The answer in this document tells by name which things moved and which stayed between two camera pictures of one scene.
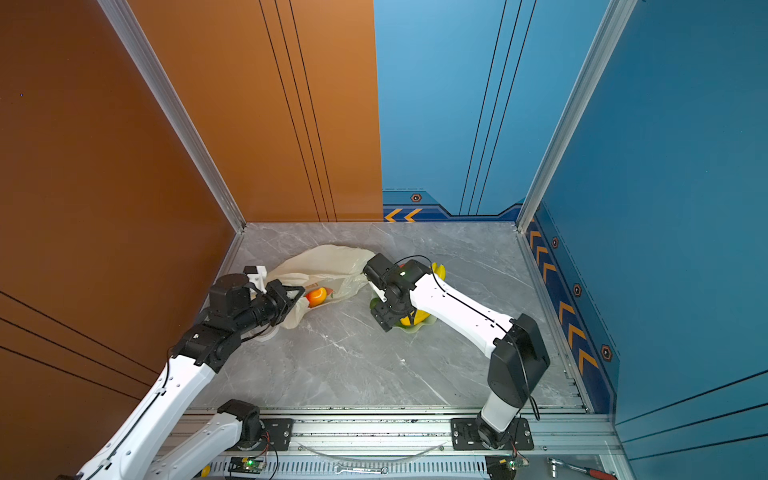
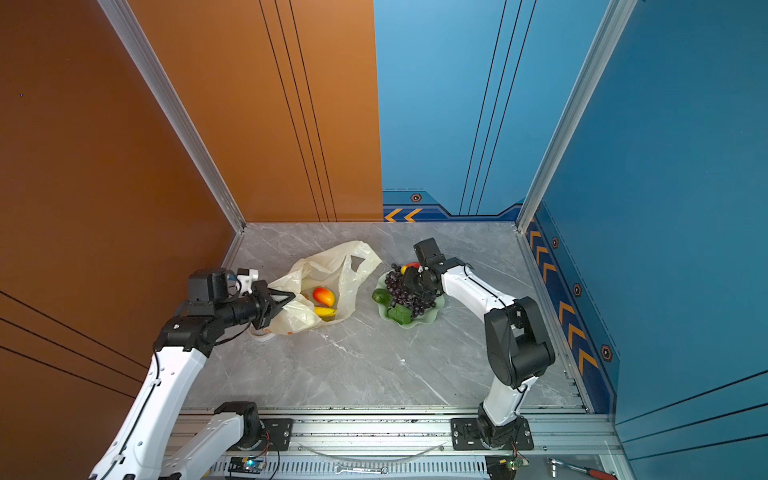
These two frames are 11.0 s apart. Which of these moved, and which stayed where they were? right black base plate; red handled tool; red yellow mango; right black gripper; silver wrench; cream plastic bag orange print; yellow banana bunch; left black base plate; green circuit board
Moved: yellow banana bunch; cream plastic bag orange print; right black gripper; red yellow mango
Stayed: red handled tool; green circuit board; silver wrench; right black base plate; left black base plate
